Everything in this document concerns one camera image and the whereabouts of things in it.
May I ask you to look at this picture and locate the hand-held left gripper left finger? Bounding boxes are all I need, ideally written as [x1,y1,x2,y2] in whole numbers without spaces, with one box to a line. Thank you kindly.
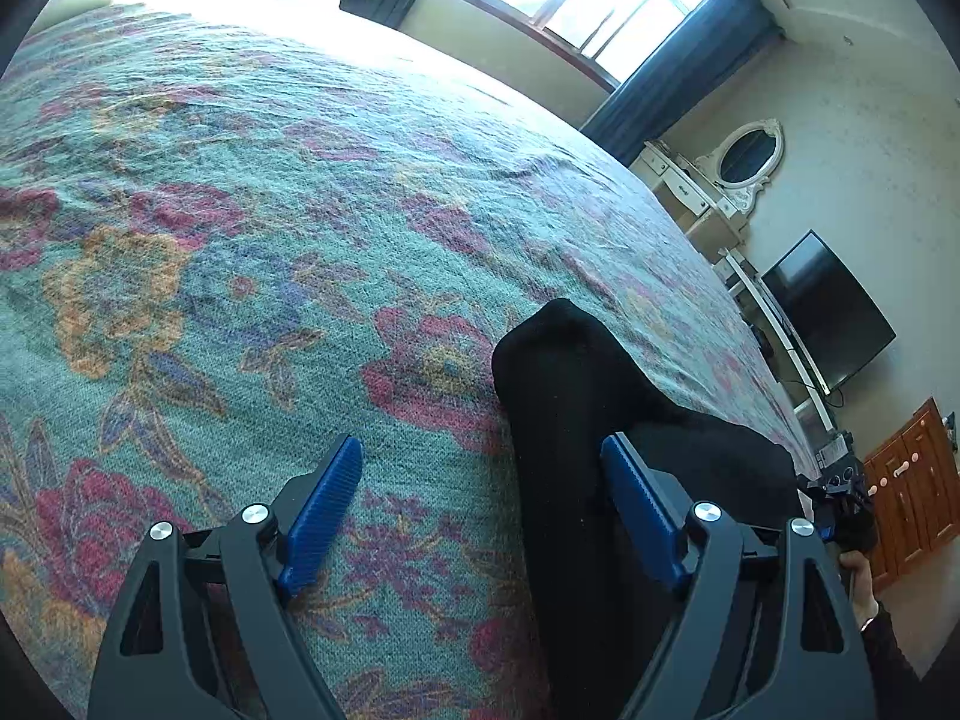
[86,433,365,720]

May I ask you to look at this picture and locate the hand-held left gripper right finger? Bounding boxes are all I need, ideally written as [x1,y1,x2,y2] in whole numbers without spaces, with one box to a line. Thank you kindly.
[599,432,878,720]

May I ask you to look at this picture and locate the black pants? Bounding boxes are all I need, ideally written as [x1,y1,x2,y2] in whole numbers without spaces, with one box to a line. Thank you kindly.
[491,298,802,720]

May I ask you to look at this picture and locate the person's right hand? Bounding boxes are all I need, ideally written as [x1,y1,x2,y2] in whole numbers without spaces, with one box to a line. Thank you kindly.
[838,550,880,625]

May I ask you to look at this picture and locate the brown wooden cabinet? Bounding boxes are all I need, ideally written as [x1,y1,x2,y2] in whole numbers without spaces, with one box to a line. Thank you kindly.
[861,396,960,593]

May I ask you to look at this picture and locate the white television stand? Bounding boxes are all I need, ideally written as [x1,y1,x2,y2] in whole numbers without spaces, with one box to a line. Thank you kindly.
[714,246,845,440]

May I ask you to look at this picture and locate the black flat television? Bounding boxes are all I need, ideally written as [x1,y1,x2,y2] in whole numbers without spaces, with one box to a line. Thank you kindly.
[760,229,899,396]

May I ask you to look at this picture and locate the floral bedspread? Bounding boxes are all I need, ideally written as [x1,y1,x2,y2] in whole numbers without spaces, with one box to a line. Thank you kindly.
[0,0,822,720]

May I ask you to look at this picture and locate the white dressing table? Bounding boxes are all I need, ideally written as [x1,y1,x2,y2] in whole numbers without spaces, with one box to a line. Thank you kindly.
[628,139,747,267]

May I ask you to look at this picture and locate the oval white-framed mirror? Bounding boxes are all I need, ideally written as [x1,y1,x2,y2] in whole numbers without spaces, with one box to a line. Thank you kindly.
[694,118,786,215]

